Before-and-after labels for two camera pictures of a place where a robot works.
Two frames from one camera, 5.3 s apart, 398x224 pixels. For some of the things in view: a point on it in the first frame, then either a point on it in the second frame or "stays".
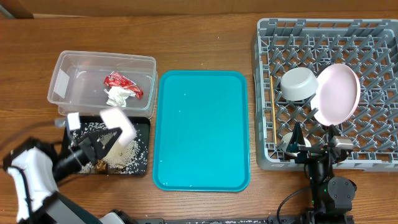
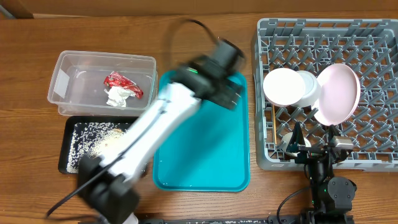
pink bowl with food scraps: x=116 y=117 -> x=283 y=86
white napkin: x=117 y=96 stays
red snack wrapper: x=117 y=79 stays
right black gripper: x=296 y=143 stays
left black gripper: x=100 y=150 -> x=227 y=94
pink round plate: x=337 y=94 stays
